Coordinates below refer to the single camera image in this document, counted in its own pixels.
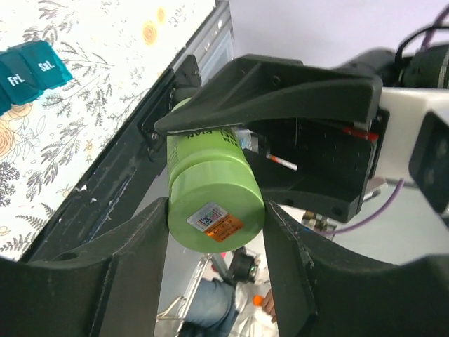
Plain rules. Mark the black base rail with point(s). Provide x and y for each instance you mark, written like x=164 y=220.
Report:
x=112 y=188

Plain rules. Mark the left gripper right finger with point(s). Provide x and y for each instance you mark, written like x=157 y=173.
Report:
x=323 y=289

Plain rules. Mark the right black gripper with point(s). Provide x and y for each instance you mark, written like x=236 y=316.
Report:
x=317 y=165

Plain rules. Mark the green pill bottle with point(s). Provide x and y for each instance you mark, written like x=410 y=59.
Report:
x=215 y=204

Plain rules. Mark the floral table mat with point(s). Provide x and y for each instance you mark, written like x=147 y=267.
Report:
x=115 y=51

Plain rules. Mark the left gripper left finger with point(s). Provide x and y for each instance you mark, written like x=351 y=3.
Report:
x=107 y=287

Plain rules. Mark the teal weekly pill organizer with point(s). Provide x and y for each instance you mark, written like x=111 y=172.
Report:
x=29 y=69

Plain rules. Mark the person in jeans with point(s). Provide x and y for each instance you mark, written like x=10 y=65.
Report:
x=220 y=309

